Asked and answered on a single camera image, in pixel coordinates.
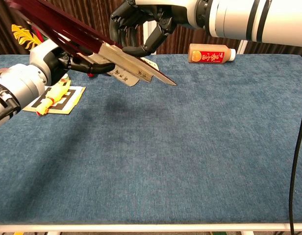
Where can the white table frame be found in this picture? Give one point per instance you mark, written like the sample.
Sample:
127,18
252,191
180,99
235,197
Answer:
151,228

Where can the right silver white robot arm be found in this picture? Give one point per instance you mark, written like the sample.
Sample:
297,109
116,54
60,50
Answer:
251,19

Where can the black ink bottle red cap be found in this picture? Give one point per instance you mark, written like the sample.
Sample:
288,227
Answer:
91,74

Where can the red-ribbed paper folding fan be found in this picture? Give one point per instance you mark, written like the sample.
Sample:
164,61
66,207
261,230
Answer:
80,31

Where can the yellow rolled paper scroll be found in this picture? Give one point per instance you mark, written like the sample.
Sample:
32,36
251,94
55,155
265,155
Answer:
55,94

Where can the cardboard black white marker card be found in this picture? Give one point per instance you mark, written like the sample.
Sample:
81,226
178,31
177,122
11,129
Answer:
73,98

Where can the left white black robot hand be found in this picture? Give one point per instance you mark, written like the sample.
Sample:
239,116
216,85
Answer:
42,57

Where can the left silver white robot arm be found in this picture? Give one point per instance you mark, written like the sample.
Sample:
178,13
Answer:
21,83

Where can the brown pleated partition panel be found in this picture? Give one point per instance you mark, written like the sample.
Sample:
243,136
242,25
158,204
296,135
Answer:
4,29
185,36
92,14
276,50

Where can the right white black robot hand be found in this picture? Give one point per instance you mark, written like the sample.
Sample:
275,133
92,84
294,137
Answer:
165,9

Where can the colourful feather shuttlecock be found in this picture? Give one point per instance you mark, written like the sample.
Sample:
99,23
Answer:
24,35

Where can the white partition post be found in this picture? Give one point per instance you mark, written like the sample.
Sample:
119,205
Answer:
242,47
148,29

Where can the brown drink bottle red label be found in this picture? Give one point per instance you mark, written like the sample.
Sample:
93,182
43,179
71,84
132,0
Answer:
209,56

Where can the blue fabric table cover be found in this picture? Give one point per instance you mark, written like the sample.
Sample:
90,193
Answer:
141,159

